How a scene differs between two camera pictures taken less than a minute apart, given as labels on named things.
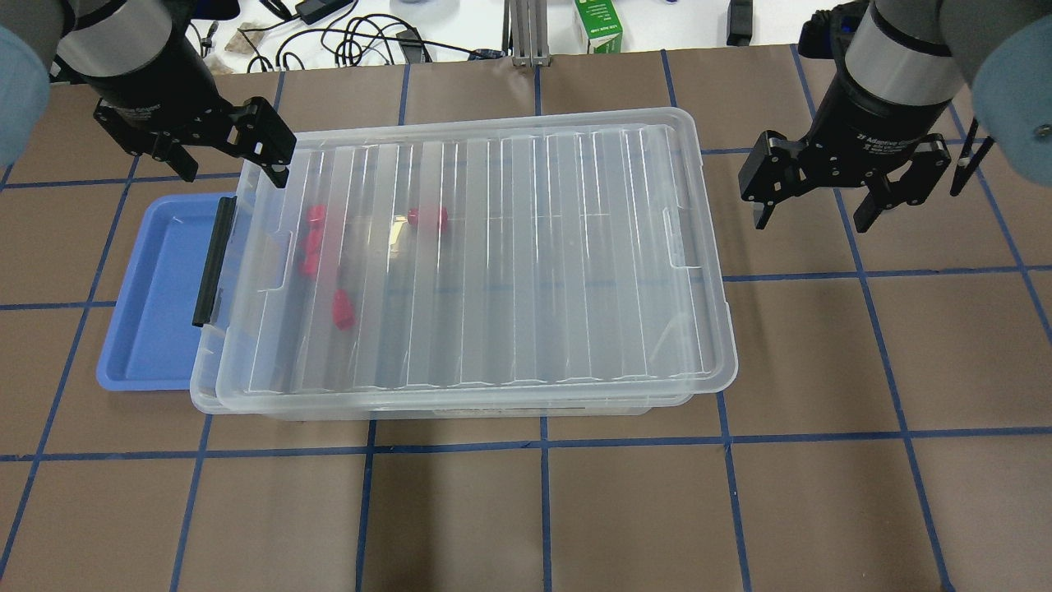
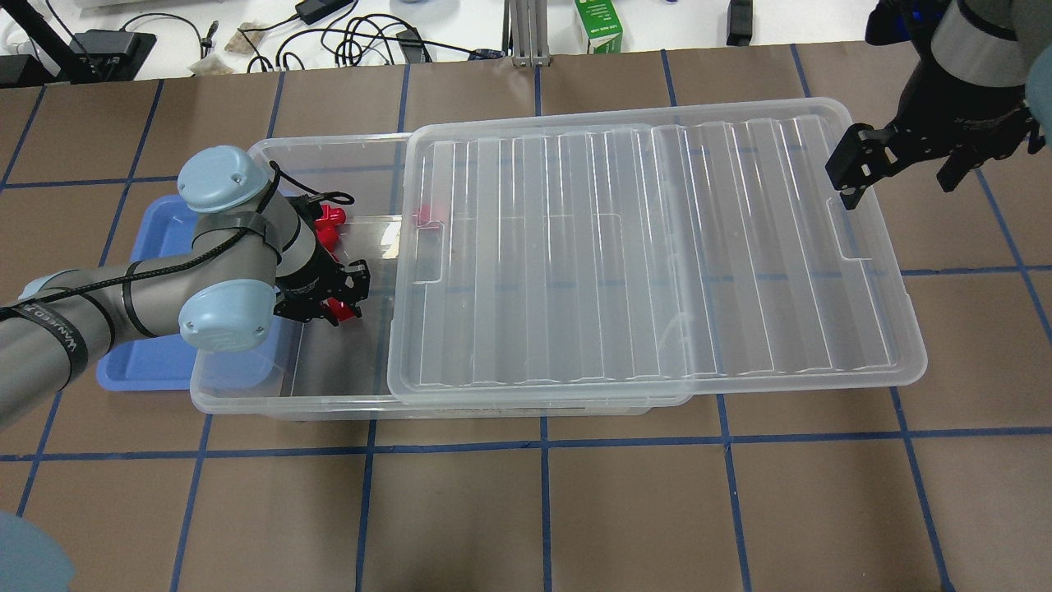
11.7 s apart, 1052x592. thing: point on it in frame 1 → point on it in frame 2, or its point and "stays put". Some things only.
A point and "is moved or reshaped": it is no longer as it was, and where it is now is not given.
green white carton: x=602 y=25 stays put
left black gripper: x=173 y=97 → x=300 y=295
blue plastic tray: x=153 y=342 stays put
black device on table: x=739 y=25 stays put
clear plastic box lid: x=566 y=256 is moved or reshaped
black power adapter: x=315 y=10 stays put
